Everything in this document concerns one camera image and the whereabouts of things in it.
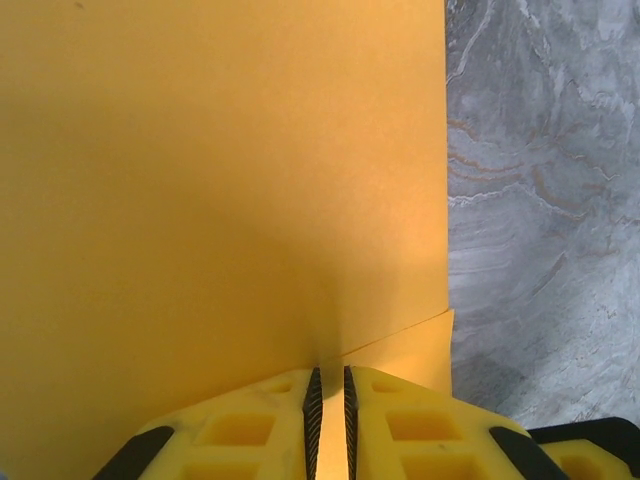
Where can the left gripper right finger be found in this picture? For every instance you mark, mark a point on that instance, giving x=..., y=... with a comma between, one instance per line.
x=425, y=435

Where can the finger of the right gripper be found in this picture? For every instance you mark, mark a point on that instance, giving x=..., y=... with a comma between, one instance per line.
x=600, y=440

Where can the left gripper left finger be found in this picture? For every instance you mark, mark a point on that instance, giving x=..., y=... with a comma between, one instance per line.
x=240, y=435

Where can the orange paper sheet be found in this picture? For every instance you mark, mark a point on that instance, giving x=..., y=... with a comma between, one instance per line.
x=200, y=175

